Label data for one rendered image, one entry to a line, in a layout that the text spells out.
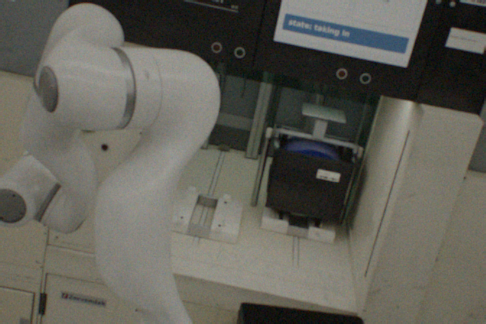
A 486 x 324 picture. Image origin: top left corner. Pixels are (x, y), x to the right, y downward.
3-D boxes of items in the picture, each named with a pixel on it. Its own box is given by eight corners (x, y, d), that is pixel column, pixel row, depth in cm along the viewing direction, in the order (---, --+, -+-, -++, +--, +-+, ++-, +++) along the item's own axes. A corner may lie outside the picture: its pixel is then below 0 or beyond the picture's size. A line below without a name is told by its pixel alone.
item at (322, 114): (256, 218, 197) (279, 113, 185) (259, 189, 216) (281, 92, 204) (340, 236, 197) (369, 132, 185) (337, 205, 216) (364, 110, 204)
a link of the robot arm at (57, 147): (146, 107, 110) (89, 215, 130) (52, 54, 108) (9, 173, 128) (124, 142, 103) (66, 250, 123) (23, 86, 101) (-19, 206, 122)
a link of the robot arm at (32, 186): (71, 171, 127) (24, 146, 126) (46, 202, 115) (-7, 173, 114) (53, 207, 131) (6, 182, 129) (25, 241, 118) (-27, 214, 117)
